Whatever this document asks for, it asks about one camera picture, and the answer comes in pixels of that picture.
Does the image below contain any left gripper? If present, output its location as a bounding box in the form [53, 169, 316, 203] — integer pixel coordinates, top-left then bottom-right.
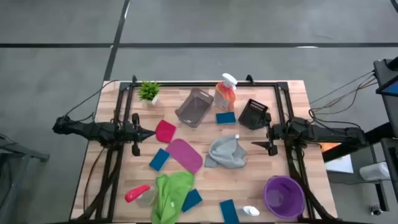
[123, 113, 155, 157]

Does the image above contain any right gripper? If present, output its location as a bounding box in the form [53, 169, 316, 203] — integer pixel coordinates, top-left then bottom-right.
[251, 112, 285, 157]

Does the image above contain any blue sponge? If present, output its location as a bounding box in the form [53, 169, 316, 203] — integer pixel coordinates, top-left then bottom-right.
[181, 188, 203, 213]
[219, 198, 240, 224]
[149, 148, 171, 172]
[215, 111, 237, 126]

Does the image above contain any grey cloth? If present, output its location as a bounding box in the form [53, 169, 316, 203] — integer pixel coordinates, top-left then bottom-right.
[204, 134, 248, 169]

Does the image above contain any magenta felt cloth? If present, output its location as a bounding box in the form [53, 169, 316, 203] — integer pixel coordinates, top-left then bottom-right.
[165, 138, 204, 175]

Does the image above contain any translucent grey plastic basket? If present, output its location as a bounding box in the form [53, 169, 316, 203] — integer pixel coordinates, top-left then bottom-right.
[174, 87, 215, 129]

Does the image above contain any orange spray bottle white trigger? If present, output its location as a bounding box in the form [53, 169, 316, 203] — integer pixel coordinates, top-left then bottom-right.
[213, 73, 238, 112]

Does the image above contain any clear spray bottle red trigger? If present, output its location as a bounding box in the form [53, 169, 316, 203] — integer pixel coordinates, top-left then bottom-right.
[124, 184, 156, 208]

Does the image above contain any purple plastic bucket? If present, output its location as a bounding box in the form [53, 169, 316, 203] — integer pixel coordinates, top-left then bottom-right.
[263, 175, 306, 220]

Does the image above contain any green microfiber cloth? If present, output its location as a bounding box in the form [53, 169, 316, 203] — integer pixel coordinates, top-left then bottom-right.
[151, 170, 195, 224]

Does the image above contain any small clear bottle white cap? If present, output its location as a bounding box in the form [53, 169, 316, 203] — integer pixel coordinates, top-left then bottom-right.
[238, 205, 261, 217]

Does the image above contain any small black plastic basket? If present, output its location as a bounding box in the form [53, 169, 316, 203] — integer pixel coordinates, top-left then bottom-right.
[238, 98, 269, 131]

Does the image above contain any green plant in white pot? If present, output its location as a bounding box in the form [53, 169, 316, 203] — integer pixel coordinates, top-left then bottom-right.
[137, 80, 161, 106]

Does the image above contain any orange object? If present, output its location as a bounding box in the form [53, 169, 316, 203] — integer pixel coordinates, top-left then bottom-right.
[320, 142, 342, 153]

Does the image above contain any black stand beam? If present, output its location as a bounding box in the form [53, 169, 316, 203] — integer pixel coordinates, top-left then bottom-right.
[322, 122, 398, 163]

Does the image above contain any white sheet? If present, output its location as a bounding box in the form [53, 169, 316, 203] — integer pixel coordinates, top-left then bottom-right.
[325, 154, 354, 174]

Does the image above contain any white roll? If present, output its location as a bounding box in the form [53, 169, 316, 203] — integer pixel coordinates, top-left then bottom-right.
[359, 161, 391, 182]

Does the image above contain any grey metal table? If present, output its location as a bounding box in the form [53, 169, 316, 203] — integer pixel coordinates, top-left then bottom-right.
[0, 133, 50, 224]

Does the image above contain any black equipment cart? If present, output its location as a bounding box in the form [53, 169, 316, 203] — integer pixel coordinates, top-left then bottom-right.
[373, 57, 398, 138]

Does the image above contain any blue screen tablet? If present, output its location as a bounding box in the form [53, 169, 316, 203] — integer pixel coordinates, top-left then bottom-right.
[375, 75, 398, 96]

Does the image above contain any grey cable bundle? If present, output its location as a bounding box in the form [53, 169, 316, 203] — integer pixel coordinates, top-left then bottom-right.
[308, 70, 377, 116]

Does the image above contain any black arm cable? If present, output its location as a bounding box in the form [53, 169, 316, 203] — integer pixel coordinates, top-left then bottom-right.
[64, 79, 121, 124]

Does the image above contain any black aluminium table frame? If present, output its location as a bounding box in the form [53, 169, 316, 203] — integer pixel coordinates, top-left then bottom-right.
[70, 74, 338, 223]

